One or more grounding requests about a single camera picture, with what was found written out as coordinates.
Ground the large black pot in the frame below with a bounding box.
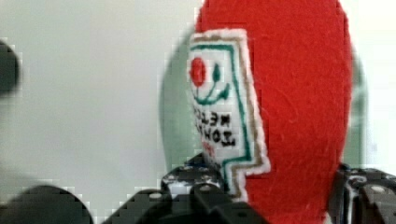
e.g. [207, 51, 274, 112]
[1, 186, 93, 224]

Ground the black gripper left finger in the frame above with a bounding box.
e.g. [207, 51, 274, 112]
[161, 152, 230, 206]

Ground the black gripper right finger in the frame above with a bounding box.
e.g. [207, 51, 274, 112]
[328, 163, 396, 224]

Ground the small black bowl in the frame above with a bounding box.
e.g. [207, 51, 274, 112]
[0, 41, 20, 96]

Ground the red plush ketchup bottle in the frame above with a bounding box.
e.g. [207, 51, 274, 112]
[187, 0, 352, 224]

